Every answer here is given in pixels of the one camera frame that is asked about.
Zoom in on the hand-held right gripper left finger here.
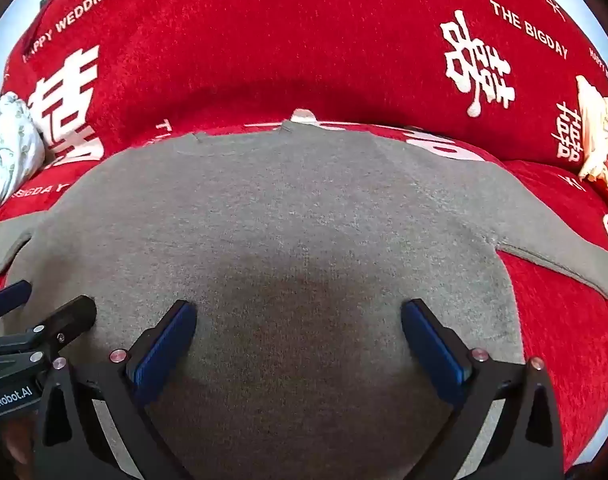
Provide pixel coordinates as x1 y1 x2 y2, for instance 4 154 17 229
34 300 199 480

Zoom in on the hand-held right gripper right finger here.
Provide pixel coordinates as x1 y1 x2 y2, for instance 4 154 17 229
401 298 565 480

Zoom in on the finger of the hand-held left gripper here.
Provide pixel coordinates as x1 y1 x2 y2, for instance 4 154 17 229
0 280 33 322
0 295 97 362

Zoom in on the grey knit sweater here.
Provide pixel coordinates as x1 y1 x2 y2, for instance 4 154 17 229
0 120 608 480

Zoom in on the white floral cloth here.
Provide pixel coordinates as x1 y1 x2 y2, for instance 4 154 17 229
0 92 46 218

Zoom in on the cream folded cloth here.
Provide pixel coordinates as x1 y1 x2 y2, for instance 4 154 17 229
575 75 608 183

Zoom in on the red printed sofa cover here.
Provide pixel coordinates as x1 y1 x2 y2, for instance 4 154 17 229
0 0 608 468

